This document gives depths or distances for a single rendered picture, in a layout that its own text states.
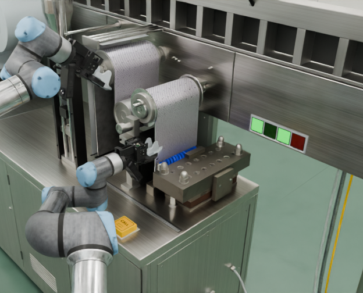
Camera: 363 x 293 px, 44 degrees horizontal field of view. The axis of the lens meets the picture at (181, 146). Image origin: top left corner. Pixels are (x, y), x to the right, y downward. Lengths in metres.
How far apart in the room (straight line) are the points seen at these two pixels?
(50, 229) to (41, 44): 0.51
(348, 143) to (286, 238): 1.62
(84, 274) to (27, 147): 1.16
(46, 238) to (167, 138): 0.72
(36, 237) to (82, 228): 0.12
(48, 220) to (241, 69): 0.93
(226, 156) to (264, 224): 1.42
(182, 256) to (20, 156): 0.89
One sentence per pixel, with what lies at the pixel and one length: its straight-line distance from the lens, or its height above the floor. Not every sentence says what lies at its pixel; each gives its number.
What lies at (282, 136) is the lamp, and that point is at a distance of 1.70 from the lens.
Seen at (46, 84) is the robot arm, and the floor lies 1.51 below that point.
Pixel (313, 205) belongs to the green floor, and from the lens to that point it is 3.48.
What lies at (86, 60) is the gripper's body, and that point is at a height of 1.49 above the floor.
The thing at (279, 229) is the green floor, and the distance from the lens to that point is 3.17.
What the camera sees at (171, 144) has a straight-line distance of 1.77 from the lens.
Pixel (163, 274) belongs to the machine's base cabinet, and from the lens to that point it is 1.66.
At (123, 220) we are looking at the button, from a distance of 1.63.
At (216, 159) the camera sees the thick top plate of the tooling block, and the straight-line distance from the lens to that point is 1.80.
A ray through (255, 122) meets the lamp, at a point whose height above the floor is 1.19.
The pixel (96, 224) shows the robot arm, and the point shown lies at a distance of 1.19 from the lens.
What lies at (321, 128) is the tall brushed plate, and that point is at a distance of 1.61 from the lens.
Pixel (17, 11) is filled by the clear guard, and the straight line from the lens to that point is 2.43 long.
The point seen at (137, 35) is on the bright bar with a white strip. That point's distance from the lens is 1.90.
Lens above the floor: 1.92
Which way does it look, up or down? 28 degrees down
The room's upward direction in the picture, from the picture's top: 2 degrees clockwise
